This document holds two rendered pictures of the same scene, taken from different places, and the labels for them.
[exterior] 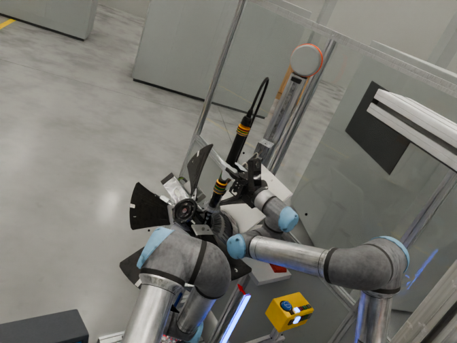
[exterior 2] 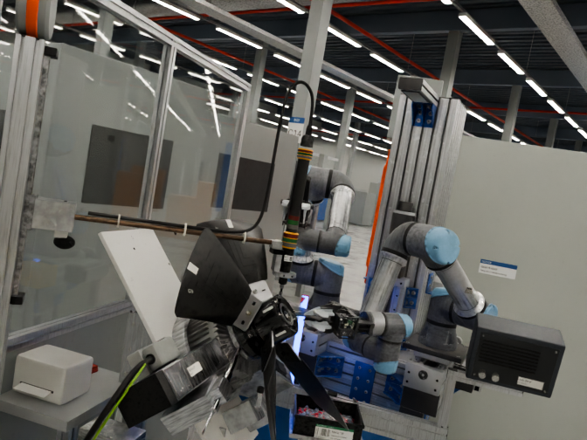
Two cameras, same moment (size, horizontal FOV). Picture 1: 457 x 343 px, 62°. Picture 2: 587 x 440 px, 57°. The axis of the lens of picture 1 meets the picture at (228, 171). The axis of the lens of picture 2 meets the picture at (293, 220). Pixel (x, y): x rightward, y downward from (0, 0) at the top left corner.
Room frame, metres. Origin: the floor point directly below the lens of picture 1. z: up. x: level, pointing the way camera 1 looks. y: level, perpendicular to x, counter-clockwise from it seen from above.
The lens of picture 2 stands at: (2.15, 1.30, 1.58)
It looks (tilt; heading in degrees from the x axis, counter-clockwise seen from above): 4 degrees down; 237
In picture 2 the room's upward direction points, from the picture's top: 10 degrees clockwise
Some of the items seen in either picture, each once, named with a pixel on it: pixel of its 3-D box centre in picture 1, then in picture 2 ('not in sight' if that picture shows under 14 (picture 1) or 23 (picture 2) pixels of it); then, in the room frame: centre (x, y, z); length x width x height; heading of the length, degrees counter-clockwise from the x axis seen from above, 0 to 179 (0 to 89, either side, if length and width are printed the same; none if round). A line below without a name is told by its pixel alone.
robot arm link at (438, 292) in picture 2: not in sight; (446, 304); (0.46, -0.11, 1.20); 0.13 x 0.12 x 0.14; 96
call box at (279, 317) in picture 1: (288, 312); not in sight; (1.24, -0.45, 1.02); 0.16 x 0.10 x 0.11; 132
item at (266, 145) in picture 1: (264, 148); (51, 214); (1.92, -0.13, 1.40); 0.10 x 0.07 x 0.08; 167
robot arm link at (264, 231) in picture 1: (265, 237); (301, 238); (1.12, -0.21, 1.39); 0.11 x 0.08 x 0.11; 142
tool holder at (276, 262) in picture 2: (216, 197); (283, 258); (1.32, 0.01, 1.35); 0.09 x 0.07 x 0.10; 167
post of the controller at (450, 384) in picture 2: not in sight; (447, 397); (0.68, 0.16, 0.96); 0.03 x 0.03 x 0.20; 42
